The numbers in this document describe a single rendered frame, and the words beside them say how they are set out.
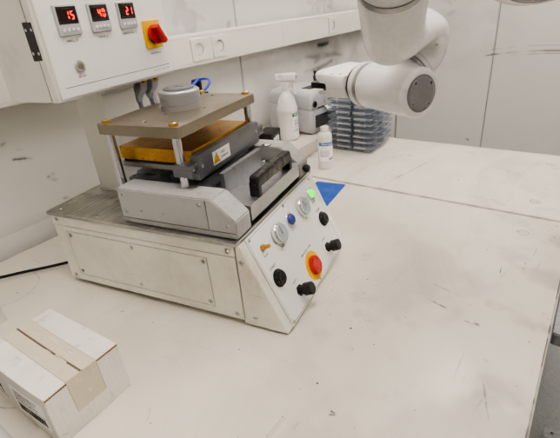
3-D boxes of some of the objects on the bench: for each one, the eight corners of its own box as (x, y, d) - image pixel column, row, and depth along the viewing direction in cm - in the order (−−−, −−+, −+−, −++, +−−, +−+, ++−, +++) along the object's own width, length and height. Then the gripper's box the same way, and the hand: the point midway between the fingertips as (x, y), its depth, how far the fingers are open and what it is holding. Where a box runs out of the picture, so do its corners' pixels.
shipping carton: (-3, 392, 68) (-25, 351, 64) (71, 343, 77) (55, 304, 73) (56, 451, 58) (34, 407, 54) (133, 386, 67) (119, 344, 63)
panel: (292, 327, 76) (243, 240, 71) (342, 244, 100) (307, 175, 95) (302, 326, 75) (252, 237, 70) (349, 242, 99) (314, 173, 94)
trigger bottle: (277, 142, 164) (271, 75, 153) (281, 136, 171) (276, 71, 160) (299, 141, 162) (295, 74, 151) (302, 135, 169) (298, 70, 158)
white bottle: (316, 165, 150) (315, 125, 143) (330, 163, 150) (329, 123, 144) (321, 170, 145) (319, 129, 139) (334, 168, 146) (333, 127, 139)
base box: (74, 281, 96) (49, 214, 88) (174, 210, 126) (163, 155, 118) (288, 336, 74) (281, 255, 67) (348, 235, 104) (347, 170, 96)
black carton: (257, 151, 155) (256, 133, 152) (267, 144, 162) (265, 126, 159) (273, 152, 153) (271, 134, 150) (281, 144, 160) (280, 127, 157)
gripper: (336, 113, 82) (291, 101, 97) (396, 93, 86) (344, 84, 101) (331, 74, 78) (285, 67, 93) (394, 55, 83) (341, 51, 98)
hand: (321, 76), depth 96 cm, fingers closed
